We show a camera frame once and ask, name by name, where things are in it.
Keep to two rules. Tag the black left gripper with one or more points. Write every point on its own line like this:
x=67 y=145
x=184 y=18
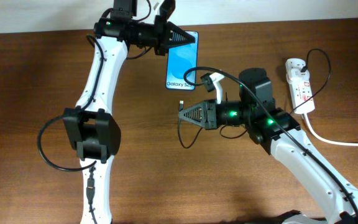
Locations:
x=163 y=32

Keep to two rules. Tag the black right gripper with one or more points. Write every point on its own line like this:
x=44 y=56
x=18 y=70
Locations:
x=211 y=114

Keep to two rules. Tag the blue Galaxy smartphone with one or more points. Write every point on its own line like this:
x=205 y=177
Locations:
x=180 y=59

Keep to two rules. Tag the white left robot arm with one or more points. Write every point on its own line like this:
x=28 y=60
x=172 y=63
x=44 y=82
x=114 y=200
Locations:
x=91 y=128

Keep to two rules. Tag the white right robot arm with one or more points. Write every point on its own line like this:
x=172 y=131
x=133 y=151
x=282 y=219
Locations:
x=247 y=100

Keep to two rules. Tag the white USB charger adapter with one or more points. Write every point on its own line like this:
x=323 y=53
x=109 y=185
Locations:
x=295 y=75

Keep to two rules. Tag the white power strip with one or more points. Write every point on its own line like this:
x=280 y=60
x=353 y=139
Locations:
x=300 y=92

